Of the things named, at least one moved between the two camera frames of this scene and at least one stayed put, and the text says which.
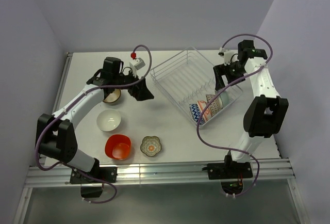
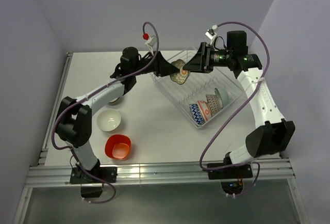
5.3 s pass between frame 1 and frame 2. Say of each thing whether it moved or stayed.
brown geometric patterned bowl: stayed
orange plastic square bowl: stayed
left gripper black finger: moved
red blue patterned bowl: stayed
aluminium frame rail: stayed
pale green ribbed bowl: stayed
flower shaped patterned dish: moved
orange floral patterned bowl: stayed
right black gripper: moved
